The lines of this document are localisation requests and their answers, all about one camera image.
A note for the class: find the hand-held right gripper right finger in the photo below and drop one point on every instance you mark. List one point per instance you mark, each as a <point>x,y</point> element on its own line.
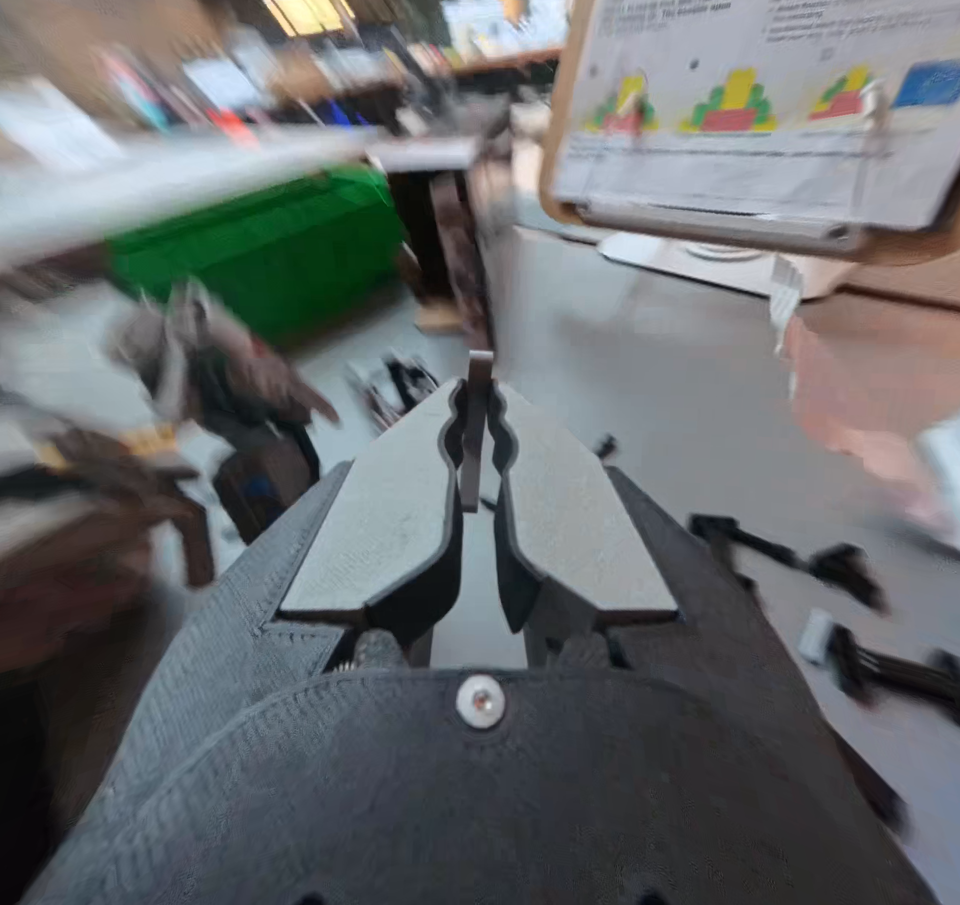
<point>577,537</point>

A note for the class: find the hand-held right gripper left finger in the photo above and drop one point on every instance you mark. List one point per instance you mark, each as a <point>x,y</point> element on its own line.
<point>375,530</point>

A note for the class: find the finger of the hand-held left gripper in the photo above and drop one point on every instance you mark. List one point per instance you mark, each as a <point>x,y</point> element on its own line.
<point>262,372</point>

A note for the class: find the person's left forearm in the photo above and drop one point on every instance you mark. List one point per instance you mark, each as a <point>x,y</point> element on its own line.
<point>90,545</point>

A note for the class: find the black lego axle pin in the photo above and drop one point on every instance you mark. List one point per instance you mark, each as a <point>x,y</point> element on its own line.
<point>606,446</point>

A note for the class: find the grey spiked lego vehicle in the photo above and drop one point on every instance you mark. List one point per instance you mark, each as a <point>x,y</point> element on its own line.
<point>409,384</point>

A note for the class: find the small white lego piece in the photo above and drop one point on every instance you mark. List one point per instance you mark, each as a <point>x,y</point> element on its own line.
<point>815,635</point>

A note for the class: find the black angled lego assembly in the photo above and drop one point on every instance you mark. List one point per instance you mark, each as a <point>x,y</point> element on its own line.
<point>847,571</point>

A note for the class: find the green plastic bin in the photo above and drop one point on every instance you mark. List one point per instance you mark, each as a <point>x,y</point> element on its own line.
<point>262,260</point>

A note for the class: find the white background table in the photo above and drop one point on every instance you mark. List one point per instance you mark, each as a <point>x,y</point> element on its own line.
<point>150,192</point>

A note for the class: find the white stand base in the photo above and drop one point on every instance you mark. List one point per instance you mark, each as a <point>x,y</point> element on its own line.
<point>675,256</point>

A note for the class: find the white perforated paper strip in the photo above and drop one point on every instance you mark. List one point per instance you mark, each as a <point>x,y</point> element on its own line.
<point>784,297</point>

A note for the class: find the wooden instruction board stand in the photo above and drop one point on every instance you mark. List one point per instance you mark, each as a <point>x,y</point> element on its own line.
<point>559,132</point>

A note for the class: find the printed instruction sheet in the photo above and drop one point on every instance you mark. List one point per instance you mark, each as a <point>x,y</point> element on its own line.
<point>750,57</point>

